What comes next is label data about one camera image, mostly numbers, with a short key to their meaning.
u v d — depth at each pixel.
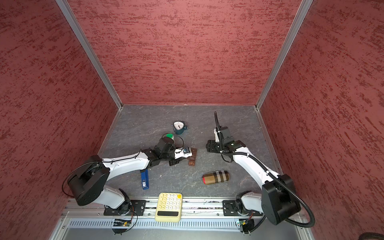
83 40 0.83
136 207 0.74
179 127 1.03
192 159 0.90
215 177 0.81
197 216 0.73
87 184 0.43
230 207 0.74
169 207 0.73
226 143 0.65
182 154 0.74
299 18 0.75
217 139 0.77
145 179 0.81
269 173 0.44
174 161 0.76
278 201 0.41
